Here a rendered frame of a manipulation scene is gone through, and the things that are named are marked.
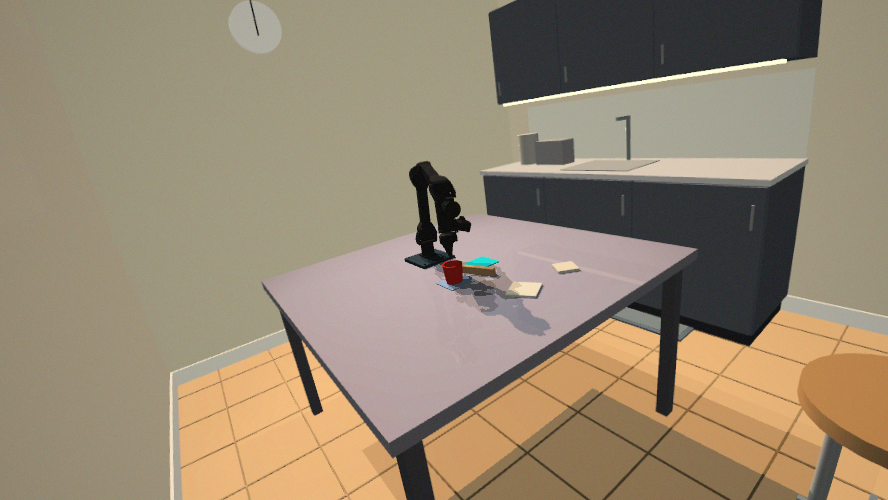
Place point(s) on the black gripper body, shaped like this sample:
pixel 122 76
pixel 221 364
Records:
pixel 445 227

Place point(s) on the tan wooden bar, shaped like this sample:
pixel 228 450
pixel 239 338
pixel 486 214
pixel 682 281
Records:
pixel 481 270

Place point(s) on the cream flat square tile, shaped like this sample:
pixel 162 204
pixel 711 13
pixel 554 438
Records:
pixel 565 267

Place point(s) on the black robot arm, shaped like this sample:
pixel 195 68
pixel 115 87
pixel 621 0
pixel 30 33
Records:
pixel 443 193

